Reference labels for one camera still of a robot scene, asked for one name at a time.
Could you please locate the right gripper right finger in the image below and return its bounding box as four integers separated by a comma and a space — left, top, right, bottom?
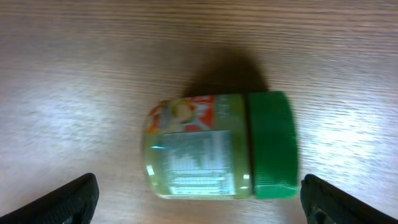
300, 174, 397, 224

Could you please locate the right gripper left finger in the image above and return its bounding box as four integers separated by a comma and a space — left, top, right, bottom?
1, 173, 100, 224

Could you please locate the green lid jar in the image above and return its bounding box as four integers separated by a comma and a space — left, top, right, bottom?
142, 91, 299, 200

